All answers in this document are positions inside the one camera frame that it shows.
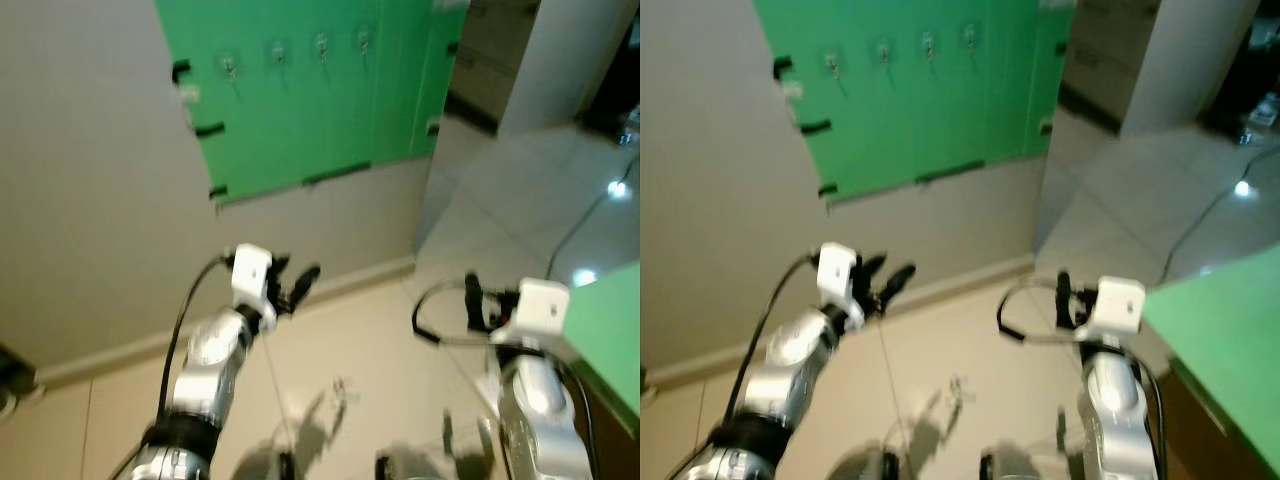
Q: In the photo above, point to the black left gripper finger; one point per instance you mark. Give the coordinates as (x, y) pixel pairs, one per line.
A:
(281, 266)
(872, 266)
(306, 278)
(898, 278)

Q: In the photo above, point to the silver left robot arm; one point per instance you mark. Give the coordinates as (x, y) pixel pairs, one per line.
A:
(790, 365)
(205, 365)

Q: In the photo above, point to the silver keys bunch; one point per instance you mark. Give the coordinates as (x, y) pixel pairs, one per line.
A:
(958, 390)
(342, 388)

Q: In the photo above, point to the green table mat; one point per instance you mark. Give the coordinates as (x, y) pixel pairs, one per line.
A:
(1220, 340)
(610, 330)

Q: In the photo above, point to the robot left leg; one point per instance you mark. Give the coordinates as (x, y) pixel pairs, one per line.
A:
(287, 468)
(892, 468)

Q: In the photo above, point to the robot leg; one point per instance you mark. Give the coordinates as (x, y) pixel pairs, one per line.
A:
(287, 468)
(892, 468)
(395, 468)
(995, 468)

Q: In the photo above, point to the black and white tape piece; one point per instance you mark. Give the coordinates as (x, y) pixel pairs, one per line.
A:
(1045, 126)
(433, 126)

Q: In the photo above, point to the robot right leg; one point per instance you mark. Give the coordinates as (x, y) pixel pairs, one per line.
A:
(395, 468)
(995, 468)

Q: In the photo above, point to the beige cabinet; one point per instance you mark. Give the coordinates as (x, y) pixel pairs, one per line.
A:
(490, 60)
(1105, 50)

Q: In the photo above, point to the black device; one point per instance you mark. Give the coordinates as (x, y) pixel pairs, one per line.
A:
(620, 90)
(1240, 110)

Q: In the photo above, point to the black grey object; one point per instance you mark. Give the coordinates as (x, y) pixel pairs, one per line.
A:
(15, 375)

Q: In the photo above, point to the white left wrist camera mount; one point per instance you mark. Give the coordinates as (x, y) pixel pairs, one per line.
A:
(836, 268)
(250, 270)

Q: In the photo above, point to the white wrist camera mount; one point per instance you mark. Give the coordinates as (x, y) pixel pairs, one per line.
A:
(1120, 300)
(250, 270)
(836, 268)
(543, 305)

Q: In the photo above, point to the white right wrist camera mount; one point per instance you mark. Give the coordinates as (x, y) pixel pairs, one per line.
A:
(543, 305)
(1120, 300)

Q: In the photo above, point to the green wall board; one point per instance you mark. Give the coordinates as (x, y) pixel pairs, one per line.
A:
(300, 110)
(900, 110)

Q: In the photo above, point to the small clear wall hook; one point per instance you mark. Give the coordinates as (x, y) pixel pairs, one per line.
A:
(928, 43)
(883, 50)
(364, 38)
(229, 66)
(321, 44)
(832, 64)
(277, 52)
(969, 35)

